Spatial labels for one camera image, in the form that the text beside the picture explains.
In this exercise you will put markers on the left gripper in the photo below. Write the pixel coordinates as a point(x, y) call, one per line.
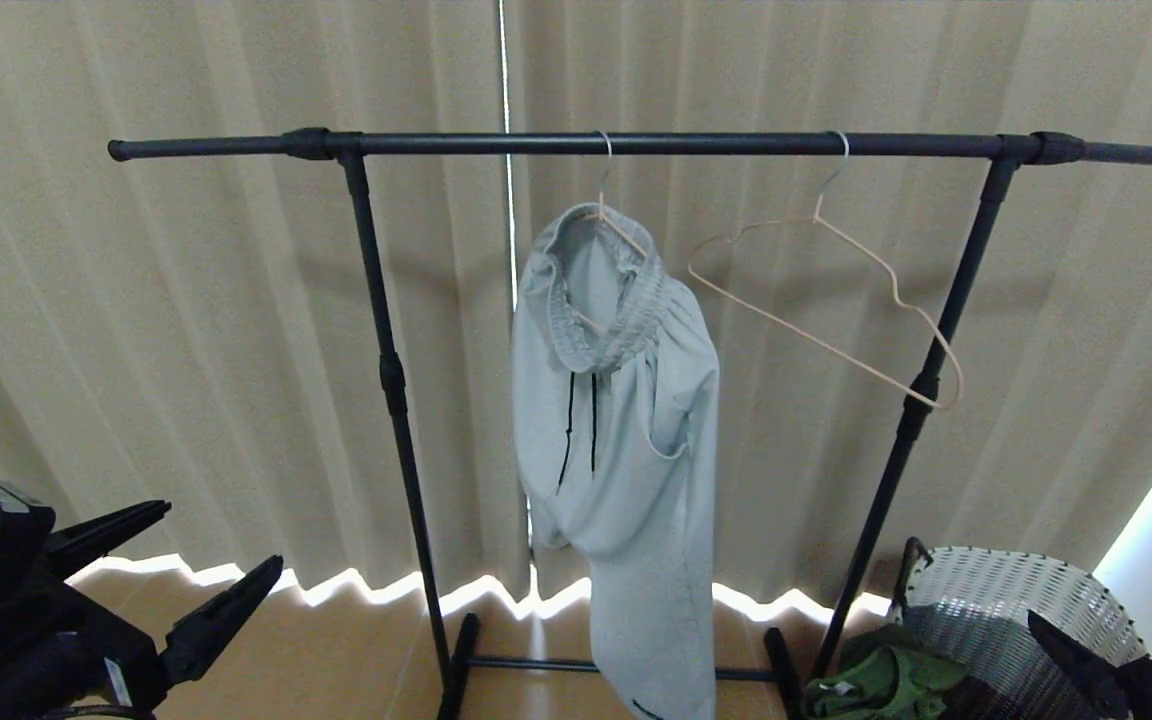
point(46, 660)

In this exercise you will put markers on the green garment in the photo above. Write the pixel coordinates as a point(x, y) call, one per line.
point(886, 680)

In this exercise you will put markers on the pale grey shorts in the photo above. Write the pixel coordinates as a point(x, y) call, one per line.
point(616, 480)

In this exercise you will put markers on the pink clothes hanger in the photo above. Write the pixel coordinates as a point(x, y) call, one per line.
point(602, 195)
point(817, 210)

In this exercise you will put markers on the white laundry basket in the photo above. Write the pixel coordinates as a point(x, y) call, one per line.
point(996, 590)

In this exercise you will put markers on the black clothes rack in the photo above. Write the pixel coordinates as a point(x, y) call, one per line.
point(696, 143)

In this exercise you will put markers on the beige curtain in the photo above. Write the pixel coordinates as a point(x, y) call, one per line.
point(136, 300)

